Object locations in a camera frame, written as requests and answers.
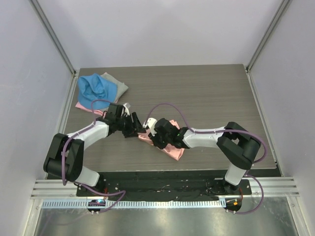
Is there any grey cloth napkin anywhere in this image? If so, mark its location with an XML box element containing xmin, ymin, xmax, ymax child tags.
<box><xmin>101</xmin><ymin>73</ymin><xmax>128</xmax><ymax>103</ymax></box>

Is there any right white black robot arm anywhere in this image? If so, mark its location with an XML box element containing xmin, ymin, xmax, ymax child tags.
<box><xmin>146</xmin><ymin>118</ymin><xmax>262</xmax><ymax>194</ymax></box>

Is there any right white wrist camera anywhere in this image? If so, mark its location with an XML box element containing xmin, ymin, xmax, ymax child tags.
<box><xmin>143</xmin><ymin>118</ymin><xmax>157</xmax><ymax>136</ymax></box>

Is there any pink satin napkin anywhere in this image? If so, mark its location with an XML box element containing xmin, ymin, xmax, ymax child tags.
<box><xmin>138</xmin><ymin>118</ymin><xmax>185</xmax><ymax>161</ymax></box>

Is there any blue cloth napkin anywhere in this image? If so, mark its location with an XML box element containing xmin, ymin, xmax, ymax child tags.
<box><xmin>77</xmin><ymin>73</ymin><xmax>117</xmax><ymax>110</ymax></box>

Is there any left aluminium frame post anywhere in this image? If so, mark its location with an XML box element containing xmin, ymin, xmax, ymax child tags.
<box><xmin>29</xmin><ymin>0</ymin><xmax>76</xmax><ymax>75</ymax></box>

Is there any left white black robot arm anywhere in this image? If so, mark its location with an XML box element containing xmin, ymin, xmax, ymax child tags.
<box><xmin>43</xmin><ymin>103</ymin><xmax>146</xmax><ymax>196</ymax></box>

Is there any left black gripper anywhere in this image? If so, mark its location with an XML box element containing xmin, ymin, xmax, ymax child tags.
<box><xmin>116</xmin><ymin>112</ymin><xmax>146</xmax><ymax>138</ymax></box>

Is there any aluminium frame post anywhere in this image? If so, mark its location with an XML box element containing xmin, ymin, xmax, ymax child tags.
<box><xmin>245</xmin><ymin>0</ymin><xmax>292</xmax><ymax>73</ymax></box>
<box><xmin>29</xmin><ymin>0</ymin><xmax>76</xmax><ymax>75</ymax></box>

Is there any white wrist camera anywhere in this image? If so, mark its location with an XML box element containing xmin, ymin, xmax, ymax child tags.
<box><xmin>122</xmin><ymin>103</ymin><xmax>130</xmax><ymax>117</ymax></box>
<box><xmin>143</xmin><ymin>118</ymin><xmax>157</xmax><ymax>136</ymax></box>

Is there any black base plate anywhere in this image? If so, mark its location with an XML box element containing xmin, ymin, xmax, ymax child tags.
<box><xmin>77</xmin><ymin>170</ymin><xmax>252</xmax><ymax>201</ymax></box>

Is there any right aluminium frame post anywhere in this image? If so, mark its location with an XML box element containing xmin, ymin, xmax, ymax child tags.
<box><xmin>245</xmin><ymin>0</ymin><xmax>292</xmax><ymax>73</ymax></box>

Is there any pink cloth under pile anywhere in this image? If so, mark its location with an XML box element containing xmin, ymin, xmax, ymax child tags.
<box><xmin>75</xmin><ymin>102</ymin><xmax>108</xmax><ymax>116</ymax></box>

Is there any white slotted cable duct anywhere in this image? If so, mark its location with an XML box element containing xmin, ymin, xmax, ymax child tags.
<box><xmin>41</xmin><ymin>199</ymin><xmax>226</xmax><ymax>209</ymax></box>

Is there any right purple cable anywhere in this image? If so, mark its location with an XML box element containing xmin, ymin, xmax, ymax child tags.
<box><xmin>146</xmin><ymin>103</ymin><xmax>269</xmax><ymax>216</ymax></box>

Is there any aluminium front rail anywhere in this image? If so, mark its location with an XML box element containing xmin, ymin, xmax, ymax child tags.
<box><xmin>31</xmin><ymin>177</ymin><xmax>300</xmax><ymax>199</ymax></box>

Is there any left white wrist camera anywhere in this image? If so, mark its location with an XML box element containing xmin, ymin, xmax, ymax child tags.
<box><xmin>122</xmin><ymin>103</ymin><xmax>130</xmax><ymax>117</ymax></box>

